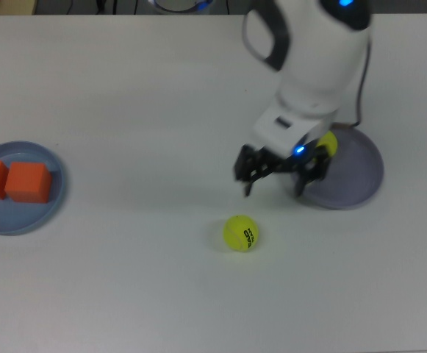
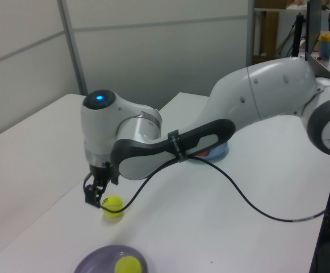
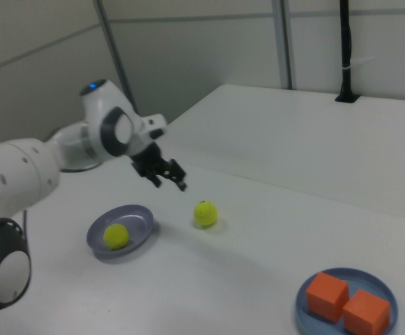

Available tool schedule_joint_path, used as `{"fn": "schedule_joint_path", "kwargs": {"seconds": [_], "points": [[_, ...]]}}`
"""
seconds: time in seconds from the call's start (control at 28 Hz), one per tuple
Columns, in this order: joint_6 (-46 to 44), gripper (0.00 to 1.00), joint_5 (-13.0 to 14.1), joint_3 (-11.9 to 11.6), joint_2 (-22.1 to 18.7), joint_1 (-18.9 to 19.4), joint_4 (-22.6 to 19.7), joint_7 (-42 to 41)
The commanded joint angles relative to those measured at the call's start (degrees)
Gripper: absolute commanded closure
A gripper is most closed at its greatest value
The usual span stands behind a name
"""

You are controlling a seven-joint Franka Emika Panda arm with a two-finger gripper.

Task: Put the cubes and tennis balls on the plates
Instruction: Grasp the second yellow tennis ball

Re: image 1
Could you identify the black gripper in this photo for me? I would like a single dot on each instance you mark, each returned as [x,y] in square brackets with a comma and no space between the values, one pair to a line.
[290,165]

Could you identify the yellow tennis ball black lettering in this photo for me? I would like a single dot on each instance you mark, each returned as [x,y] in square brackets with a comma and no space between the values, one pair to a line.
[240,233]

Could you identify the round white robot base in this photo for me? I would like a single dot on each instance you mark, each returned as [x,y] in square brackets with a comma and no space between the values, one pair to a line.
[180,5]

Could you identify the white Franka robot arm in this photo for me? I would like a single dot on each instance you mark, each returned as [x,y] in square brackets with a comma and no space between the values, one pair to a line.
[319,66]

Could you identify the purple plastic plate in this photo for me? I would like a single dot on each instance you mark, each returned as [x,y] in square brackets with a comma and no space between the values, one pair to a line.
[352,173]

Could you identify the blue plastic plate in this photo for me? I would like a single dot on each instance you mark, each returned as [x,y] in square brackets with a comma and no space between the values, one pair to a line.
[14,217]

